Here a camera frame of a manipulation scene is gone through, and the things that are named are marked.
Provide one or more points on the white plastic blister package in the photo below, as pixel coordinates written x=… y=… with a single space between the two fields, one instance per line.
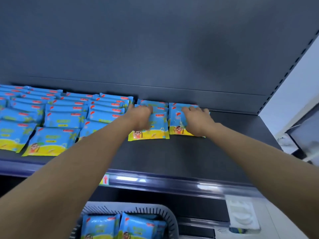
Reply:
x=243 y=214

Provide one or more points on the clear plastic shelf price rail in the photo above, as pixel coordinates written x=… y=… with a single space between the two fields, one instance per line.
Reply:
x=159 y=180

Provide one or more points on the person's right forearm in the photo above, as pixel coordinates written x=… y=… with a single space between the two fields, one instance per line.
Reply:
x=269 y=171

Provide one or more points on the blue yellow wipes packet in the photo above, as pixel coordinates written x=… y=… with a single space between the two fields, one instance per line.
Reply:
x=135 y=228
x=157 y=130
x=175 y=121
x=162 y=228
x=99 y=227

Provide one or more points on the person's left forearm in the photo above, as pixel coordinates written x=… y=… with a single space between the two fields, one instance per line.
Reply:
x=62 y=181

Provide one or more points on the person's right hand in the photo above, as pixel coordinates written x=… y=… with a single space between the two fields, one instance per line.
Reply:
x=198 y=121

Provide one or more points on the dark grey metal shelving unit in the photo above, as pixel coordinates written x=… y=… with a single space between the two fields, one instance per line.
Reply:
x=199 y=72

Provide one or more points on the person's right fingers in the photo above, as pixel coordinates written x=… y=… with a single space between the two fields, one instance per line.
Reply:
x=196 y=111

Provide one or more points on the red arrow shelf tag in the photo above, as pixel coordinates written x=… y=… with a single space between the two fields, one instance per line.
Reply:
x=105 y=179

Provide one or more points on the person's left hand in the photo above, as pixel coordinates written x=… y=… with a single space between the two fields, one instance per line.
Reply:
x=139 y=118

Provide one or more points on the rows of blue wipe packs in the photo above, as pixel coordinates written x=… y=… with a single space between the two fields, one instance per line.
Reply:
x=59 y=116

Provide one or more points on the person's left fingers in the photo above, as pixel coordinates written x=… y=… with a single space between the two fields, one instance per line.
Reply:
x=143 y=108

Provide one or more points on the grey plastic shopping basket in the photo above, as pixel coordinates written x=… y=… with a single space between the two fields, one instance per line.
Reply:
x=164 y=216

